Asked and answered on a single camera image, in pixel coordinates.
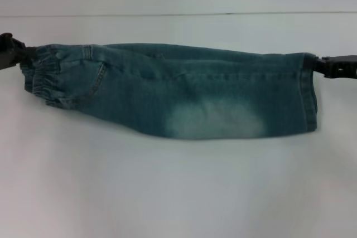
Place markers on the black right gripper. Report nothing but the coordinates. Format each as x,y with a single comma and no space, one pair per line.
340,66

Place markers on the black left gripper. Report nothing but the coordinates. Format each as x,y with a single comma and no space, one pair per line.
9,52

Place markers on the blue denim shorts with embroidery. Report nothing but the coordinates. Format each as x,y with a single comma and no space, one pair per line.
181,93

